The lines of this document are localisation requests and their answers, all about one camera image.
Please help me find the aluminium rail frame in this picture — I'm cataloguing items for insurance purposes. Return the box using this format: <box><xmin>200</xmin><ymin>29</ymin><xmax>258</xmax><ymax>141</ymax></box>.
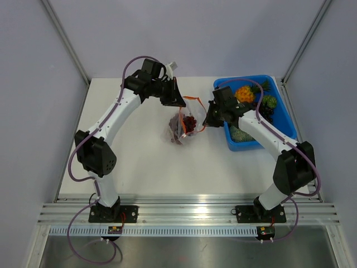
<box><xmin>37</xmin><ymin>194</ymin><xmax>340</xmax><ymax>226</ymax></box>

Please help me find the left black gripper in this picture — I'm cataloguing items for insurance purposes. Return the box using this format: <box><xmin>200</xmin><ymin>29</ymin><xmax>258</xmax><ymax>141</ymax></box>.
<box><xmin>151</xmin><ymin>76</ymin><xmax>186</xmax><ymax>107</ymax></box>

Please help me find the dark purple grape bunch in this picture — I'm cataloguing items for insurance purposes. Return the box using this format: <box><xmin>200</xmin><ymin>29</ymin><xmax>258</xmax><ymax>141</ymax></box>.
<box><xmin>168</xmin><ymin>113</ymin><xmax>182</xmax><ymax>145</ymax></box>

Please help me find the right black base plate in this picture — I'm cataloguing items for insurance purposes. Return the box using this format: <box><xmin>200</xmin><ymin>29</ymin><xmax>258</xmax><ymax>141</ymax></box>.
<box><xmin>230</xmin><ymin>205</ymin><xmax>287</xmax><ymax>224</ymax></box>

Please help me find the green cantaloupe melon toy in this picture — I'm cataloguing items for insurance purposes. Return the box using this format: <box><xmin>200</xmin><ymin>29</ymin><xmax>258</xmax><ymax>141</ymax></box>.
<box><xmin>229</xmin><ymin>126</ymin><xmax>255</xmax><ymax>143</ymax></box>

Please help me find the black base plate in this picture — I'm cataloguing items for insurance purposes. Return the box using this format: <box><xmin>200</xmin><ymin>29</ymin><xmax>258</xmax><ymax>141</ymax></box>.
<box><xmin>230</xmin><ymin>205</ymin><xmax>287</xmax><ymax>224</ymax></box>
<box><xmin>88</xmin><ymin>204</ymin><xmax>139</xmax><ymax>223</ymax></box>

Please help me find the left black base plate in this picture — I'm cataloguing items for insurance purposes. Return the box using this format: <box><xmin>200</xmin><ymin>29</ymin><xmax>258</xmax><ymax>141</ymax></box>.
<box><xmin>88</xmin><ymin>204</ymin><xmax>139</xmax><ymax>223</ymax></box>

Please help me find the orange toy pineapple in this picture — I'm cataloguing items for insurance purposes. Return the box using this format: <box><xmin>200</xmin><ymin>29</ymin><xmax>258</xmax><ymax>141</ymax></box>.
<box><xmin>234</xmin><ymin>85</ymin><xmax>255</xmax><ymax>103</ymax></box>

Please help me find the white slotted cable duct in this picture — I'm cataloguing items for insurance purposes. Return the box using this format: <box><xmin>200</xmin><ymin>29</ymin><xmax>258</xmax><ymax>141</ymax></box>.
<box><xmin>49</xmin><ymin>225</ymin><xmax>258</xmax><ymax>237</ymax></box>

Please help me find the blue black grape bunch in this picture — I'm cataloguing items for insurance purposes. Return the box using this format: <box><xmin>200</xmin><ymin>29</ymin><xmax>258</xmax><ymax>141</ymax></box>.
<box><xmin>259</xmin><ymin>103</ymin><xmax>274</xmax><ymax>124</ymax></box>

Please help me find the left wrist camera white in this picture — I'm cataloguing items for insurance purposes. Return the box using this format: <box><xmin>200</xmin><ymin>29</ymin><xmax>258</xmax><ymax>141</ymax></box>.
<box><xmin>165</xmin><ymin>61</ymin><xmax>177</xmax><ymax>77</ymax></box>

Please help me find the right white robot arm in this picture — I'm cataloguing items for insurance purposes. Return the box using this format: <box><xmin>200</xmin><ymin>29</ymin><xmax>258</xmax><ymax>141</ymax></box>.
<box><xmin>204</xmin><ymin>87</ymin><xmax>320</xmax><ymax>221</ymax></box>

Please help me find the small green round fruit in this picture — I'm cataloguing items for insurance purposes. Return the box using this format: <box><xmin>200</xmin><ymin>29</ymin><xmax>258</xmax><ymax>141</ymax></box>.
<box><xmin>263</xmin><ymin>95</ymin><xmax>277</xmax><ymax>109</ymax></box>

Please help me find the blue plastic bin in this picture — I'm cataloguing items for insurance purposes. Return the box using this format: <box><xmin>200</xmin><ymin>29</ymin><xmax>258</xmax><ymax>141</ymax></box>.
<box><xmin>213</xmin><ymin>75</ymin><xmax>297</xmax><ymax>151</ymax></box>

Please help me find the clear zip bag orange zipper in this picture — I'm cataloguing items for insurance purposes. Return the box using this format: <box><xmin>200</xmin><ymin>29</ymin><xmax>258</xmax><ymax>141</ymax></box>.
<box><xmin>162</xmin><ymin>96</ymin><xmax>207</xmax><ymax>146</ymax></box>

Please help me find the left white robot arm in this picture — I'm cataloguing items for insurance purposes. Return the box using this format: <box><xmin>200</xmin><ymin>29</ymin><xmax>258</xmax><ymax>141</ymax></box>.
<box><xmin>67</xmin><ymin>56</ymin><xmax>186</xmax><ymax>223</ymax></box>

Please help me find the red grape bunch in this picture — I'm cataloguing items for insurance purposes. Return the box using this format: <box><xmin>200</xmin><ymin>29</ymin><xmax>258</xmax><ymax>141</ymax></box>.
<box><xmin>183</xmin><ymin>116</ymin><xmax>197</xmax><ymax>133</ymax></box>

